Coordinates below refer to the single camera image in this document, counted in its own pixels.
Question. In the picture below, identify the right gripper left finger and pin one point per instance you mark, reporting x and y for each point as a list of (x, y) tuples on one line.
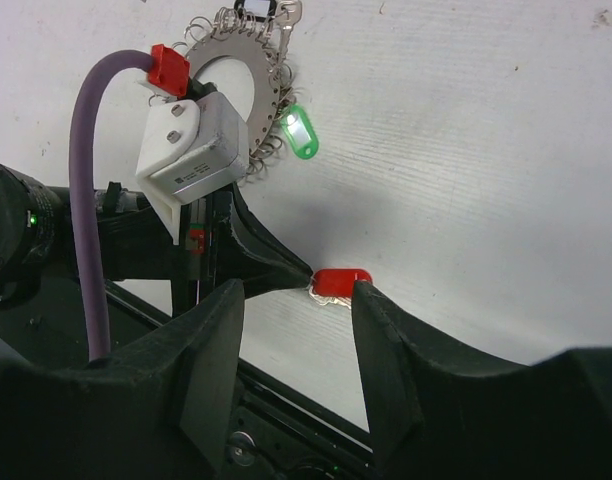
[(157, 408)]

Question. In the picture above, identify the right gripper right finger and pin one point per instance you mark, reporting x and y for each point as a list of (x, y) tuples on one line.
[(438, 408)]

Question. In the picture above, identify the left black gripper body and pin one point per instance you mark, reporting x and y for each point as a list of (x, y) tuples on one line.
[(135, 245)]

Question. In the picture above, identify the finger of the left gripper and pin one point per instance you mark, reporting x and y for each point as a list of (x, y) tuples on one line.
[(257, 257)]

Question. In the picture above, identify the red tag key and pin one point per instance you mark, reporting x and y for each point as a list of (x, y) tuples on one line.
[(334, 286)]

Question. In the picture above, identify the metal keyring disc with rings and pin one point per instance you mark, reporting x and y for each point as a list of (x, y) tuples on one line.
[(261, 44)]

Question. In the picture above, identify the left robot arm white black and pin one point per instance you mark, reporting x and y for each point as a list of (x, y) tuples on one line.
[(221, 240)]

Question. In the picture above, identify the black tag on keyring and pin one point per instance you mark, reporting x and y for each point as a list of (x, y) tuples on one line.
[(259, 9)]

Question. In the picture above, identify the green key tag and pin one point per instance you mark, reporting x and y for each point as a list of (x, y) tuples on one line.
[(299, 132)]

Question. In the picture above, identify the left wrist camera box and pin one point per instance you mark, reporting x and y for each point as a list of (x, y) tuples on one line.
[(189, 150)]

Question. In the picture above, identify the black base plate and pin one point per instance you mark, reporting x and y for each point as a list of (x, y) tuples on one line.
[(274, 432)]

